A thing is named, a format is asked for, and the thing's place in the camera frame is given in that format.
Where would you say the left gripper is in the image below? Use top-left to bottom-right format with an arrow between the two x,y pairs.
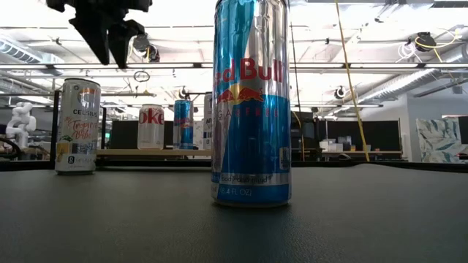
45,0 -> 154,70

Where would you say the silver Diet Coke can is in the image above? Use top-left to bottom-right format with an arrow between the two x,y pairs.
137,103 -> 166,151

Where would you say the white Celsius Tropical Vibe can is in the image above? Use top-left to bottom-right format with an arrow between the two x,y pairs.
54,77 -> 102,176

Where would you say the blue silver Red Bull can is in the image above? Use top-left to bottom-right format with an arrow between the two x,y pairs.
211,0 -> 293,209
172,99 -> 195,150

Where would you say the white Celsius Arctic Vibe can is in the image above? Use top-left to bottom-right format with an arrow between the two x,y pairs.
202,92 -> 214,150

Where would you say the wooden shelf board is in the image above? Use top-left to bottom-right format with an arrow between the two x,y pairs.
95,148 -> 214,157

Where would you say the black table mat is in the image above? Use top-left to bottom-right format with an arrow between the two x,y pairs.
0,162 -> 468,263

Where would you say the wooden workbench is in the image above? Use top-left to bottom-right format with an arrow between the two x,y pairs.
320,149 -> 403,160

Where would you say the leaf patterned panel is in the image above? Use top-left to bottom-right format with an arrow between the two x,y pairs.
415,117 -> 464,164

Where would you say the black partition wall panel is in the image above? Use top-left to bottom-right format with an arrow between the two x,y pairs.
317,119 -> 401,151
109,119 -> 175,150

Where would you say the black curved hose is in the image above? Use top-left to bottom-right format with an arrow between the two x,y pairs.
0,135 -> 22,160

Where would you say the black hanging cable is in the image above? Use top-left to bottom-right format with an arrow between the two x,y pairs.
288,21 -> 306,162

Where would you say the yellow hanging cable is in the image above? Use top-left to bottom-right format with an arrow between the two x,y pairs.
334,0 -> 371,162

